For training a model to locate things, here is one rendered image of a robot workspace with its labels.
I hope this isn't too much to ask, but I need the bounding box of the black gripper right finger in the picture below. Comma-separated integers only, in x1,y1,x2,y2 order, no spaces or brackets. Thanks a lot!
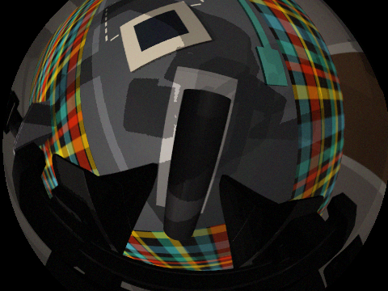
219,175,324,268

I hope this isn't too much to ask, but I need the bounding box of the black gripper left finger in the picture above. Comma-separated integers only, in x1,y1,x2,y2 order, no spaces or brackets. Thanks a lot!
52,154,158,255

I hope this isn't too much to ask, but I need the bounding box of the teal flat trowel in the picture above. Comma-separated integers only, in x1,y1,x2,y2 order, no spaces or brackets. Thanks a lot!
237,0,288,86

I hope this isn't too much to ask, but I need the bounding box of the beige square tile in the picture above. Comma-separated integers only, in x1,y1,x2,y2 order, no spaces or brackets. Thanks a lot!
120,1,212,72

